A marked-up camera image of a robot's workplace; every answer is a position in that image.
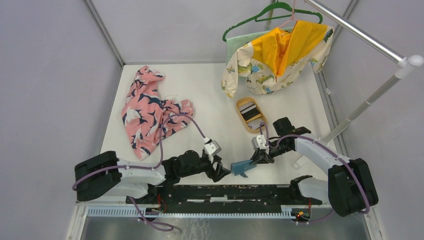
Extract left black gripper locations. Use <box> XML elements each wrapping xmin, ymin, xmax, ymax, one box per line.
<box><xmin>180</xmin><ymin>153</ymin><xmax>231</xmax><ymax>182</ymax></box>

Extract blue leather card holder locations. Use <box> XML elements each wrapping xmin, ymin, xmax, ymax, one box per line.
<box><xmin>230</xmin><ymin>160</ymin><xmax>257</xmax><ymax>178</ymax></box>

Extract silver credit card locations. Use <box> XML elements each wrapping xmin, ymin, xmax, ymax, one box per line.
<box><xmin>247</xmin><ymin>118</ymin><xmax>264</xmax><ymax>130</ymax></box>

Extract oval wooden tray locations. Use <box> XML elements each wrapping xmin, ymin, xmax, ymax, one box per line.
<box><xmin>236</xmin><ymin>97</ymin><xmax>268</xmax><ymax>134</ymax></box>

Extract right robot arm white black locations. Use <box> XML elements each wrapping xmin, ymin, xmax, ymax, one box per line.
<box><xmin>249</xmin><ymin>117</ymin><xmax>379</xmax><ymax>217</ymax></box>

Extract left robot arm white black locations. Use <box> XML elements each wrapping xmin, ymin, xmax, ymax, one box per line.
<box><xmin>72</xmin><ymin>150</ymin><xmax>231</xmax><ymax>204</ymax></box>

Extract black credit card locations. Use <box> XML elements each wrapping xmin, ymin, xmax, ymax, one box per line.
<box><xmin>242</xmin><ymin>108</ymin><xmax>261</xmax><ymax>122</ymax></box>

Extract grey striped credit card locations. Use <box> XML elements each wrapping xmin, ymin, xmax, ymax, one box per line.
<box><xmin>238</xmin><ymin>102</ymin><xmax>256</xmax><ymax>114</ymax></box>

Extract pink shark print garment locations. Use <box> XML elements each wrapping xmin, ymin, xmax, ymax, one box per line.
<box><xmin>121</xmin><ymin>65</ymin><xmax>195</xmax><ymax>160</ymax></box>

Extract dinosaur print yellow lined jacket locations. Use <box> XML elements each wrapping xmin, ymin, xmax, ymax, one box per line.
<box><xmin>221</xmin><ymin>20</ymin><xmax>335</xmax><ymax>98</ymax></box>

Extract metal clothes rack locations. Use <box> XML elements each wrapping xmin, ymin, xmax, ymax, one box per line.
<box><xmin>268</xmin><ymin>0</ymin><xmax>424</xmax><ymax>150</ymax></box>

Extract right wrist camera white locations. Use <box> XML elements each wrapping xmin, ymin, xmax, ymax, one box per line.
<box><xmin>251</xmin><ymin>134</ymin><xmax>269</xmax><ymax>150</ymax></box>

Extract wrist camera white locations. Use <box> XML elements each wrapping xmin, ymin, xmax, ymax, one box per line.
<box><xmin>251</xmin><ymin>134</ymin><xmax>269</xmax><ymax>150</ymax></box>
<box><xmin>203</xmin><ymin>136</ymin><xmax>222</xmax><ymax>162</ymax></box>

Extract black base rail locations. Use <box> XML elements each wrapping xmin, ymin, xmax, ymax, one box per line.
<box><xmin>134</xmin><ymin>184</ymin><xmax>322</xmax><ymax>214</ymax></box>

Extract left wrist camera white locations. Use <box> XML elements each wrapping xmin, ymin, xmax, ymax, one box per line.
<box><xmin>203</xmin><ymin>136</ymin><xmax>222</xmax><ymax>162</ymax></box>

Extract white plastic bracket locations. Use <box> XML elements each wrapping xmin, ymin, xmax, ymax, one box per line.
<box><xmin>292</xmin><ymin>156</ymin><xmax>309</xmax><ymax>170</ymax></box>

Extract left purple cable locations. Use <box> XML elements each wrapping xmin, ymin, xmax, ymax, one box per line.
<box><xmin>71</xmin><ymin>113</ymin><xmax>212</xmax><ymax>232</ymax></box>

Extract white toothed cable duct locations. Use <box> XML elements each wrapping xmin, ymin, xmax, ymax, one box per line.
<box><xmin>86</xmin><ymin>206</ymin><xmax>294</xmax><ymax>220</ymax></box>

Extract pink wire hanger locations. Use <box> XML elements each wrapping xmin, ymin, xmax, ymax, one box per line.
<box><xmin>278</xmin><ymin>0</ymin><xmax>296</xmax><ymax>36</ymax></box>

